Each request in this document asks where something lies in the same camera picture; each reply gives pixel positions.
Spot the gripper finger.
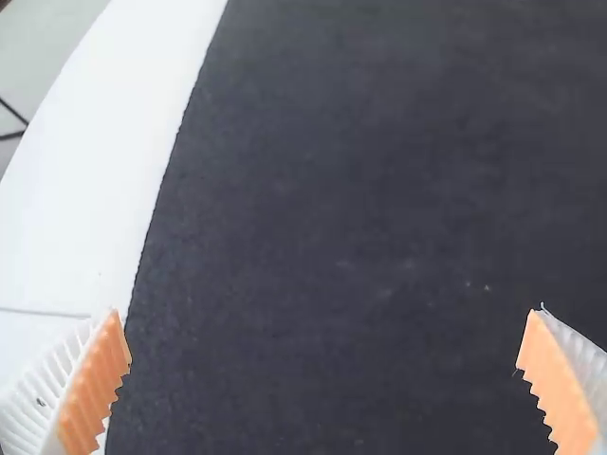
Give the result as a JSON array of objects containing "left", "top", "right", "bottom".
[
  {"left": 0, "top": 307, "right": 134, "bottom": 455},
  {"left": 515, "top": 302, "right": 607, "bottom": 455}
]

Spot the black mat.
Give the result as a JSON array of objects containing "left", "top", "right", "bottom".
[{"left": 97, "top": 0, "right": 607, "bottom": 455}]

